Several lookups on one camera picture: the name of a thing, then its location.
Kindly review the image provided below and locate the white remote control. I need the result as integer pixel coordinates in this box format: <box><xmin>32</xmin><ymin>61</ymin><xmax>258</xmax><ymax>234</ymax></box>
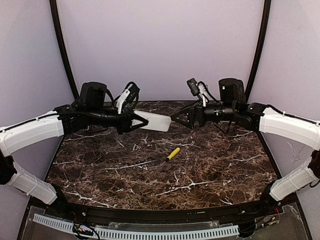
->
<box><xmin>133</xmin><ymin>110</ymin><xmax>172</xmax><ymax>132</ymax></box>

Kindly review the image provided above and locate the yellow handled screwdriver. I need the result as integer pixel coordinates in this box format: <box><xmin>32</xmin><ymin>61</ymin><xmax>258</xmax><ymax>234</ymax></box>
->
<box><xmin>161</xmin><ymin>147</ymin><xmax>181</xmax><ymax>166</ymax></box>

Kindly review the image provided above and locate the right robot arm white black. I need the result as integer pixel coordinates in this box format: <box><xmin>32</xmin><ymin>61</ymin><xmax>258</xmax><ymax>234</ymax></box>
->
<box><xmin>171</xmin><ymin>78</ymin><xmax>320</xmax><ymax>205</ymax></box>

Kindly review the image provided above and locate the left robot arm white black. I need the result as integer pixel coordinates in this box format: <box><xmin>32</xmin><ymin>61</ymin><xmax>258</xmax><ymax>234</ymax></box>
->
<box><xmin>0</xmin><ymin>81</ymin><xmax>149</xmax><ymax>206</ymax></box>

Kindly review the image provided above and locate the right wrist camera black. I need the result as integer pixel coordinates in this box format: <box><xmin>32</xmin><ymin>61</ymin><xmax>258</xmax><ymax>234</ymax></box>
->
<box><xmin>186</xmin><ymin>78</ymin><xmax>200</xmax><ymax>96</ymax></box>

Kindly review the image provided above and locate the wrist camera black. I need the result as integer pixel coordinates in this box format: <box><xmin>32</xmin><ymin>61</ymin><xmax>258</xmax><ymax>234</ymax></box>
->
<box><xmin>186</xmin><ymin>78</ymin><xmax>200</xmax><ymax>96</ymax></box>
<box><xmin>124</xmin><ymin>82</ymin><xmax>140</xmax><ymax>104</ymax></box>

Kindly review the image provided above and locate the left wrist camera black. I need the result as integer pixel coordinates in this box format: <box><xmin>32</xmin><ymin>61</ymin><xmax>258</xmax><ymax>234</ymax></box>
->
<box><xmin>124</xmin><ymin>82</ymin><xmax>140</xmax><ymax>104</ymax></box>

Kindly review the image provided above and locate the black table front rail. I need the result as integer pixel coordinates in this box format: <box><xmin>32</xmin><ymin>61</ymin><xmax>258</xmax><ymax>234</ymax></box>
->
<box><xmin>54</xmin><ymin>201</ymin><xmax>261</xmax><ymax>225</ymax></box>

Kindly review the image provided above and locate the white slotted cable duct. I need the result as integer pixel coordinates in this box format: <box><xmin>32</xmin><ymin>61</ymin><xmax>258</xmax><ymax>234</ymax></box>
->
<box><xmin>32</xmin><ymin>213</ymin><xmax>240</xmax><ymax>240</ymax></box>

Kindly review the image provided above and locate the right black frame post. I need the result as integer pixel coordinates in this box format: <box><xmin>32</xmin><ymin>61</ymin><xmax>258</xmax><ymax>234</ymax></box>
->
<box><xmin>245</xmin><ymin>0</ymin><xmax>272</xmax><ymax>101</ymax></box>

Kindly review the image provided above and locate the black frame post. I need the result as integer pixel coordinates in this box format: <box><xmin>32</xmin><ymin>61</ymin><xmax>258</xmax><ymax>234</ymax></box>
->
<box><xmin>49</xmin><ymin>0</ymin><xmax>79</xmax><ymax>99</ymax></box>
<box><xmin>245</xmin><ymin>0</ymin><xmax>272</xmax><ymax>101</ymax></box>

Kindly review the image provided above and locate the left black frame post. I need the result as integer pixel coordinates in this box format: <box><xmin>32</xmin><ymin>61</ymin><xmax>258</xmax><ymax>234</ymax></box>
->
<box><xmin>49</xmin><ymin>0</ymin><xmax>79</xmax><ymax>99</ymax></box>

